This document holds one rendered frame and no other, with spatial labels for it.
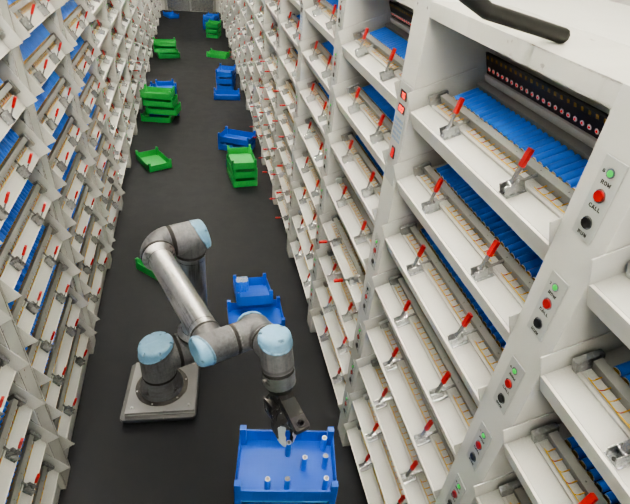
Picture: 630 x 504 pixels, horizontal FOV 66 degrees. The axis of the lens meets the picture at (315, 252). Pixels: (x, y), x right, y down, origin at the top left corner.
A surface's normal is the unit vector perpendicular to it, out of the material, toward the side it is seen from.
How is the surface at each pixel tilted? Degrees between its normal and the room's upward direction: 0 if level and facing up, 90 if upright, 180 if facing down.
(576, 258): 90
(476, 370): 21
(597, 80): 90
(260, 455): 0
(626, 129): 90
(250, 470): 0
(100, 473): 0
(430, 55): 90
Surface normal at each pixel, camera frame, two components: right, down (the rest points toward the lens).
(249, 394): 0.08, -0.81
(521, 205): -0.28, -0.73
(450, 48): 0.21, 0.59
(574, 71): -0.97, 0.06
